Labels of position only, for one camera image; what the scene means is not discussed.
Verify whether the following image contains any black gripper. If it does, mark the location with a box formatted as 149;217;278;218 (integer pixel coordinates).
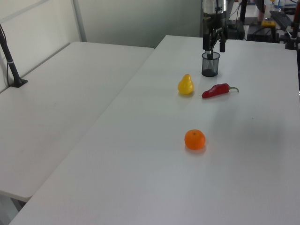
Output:
202;11;228;53

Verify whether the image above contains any black mesh pen cup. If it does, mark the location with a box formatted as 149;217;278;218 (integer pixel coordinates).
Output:
201;52;221;77

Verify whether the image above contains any red chili pepper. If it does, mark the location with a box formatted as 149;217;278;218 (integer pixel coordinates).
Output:
201;83;240;99

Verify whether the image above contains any black equipment box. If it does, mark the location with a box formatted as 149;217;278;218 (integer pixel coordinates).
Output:
246;23;281;43

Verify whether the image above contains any yellow toy pear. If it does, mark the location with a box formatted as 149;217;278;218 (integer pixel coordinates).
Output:
177;73;195;96

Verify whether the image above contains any black keyboard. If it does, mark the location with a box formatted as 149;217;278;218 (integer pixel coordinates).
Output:
269;10;294;30

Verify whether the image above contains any red black clamp stand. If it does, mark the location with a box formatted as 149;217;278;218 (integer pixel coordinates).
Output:
284;6;300;50

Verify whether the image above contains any orange mandarin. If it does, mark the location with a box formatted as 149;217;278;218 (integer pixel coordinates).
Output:
184;129;206;151

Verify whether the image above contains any white side table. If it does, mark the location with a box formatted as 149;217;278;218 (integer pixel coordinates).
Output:
0;41;155;203

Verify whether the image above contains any grey partition frame post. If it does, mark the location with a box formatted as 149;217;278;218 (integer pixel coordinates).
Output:
72;0;88;43

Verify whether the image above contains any black camera pole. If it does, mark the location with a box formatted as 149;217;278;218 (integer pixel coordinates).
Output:
0;22;29;89

